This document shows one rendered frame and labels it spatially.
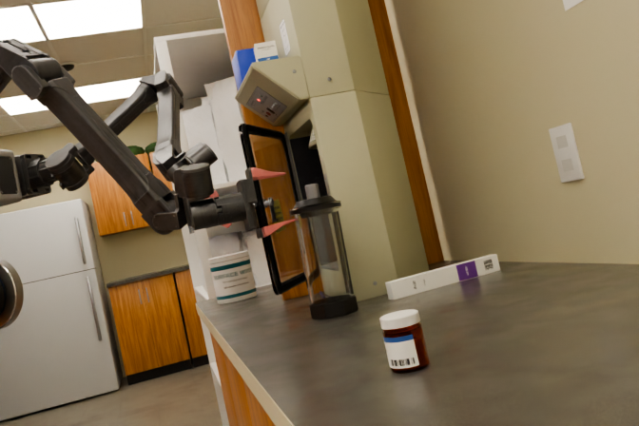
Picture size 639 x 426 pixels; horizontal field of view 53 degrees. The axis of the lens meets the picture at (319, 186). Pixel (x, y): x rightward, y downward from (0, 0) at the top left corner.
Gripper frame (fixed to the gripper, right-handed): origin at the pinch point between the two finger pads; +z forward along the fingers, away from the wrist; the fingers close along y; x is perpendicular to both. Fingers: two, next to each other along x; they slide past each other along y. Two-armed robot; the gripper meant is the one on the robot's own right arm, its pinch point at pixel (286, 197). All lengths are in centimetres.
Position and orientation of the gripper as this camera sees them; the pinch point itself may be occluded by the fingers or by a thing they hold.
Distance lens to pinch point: 132.0
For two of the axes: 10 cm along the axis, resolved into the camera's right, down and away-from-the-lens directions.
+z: 9.5, -1.9, 2.6
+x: -2.4, 1.2, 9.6
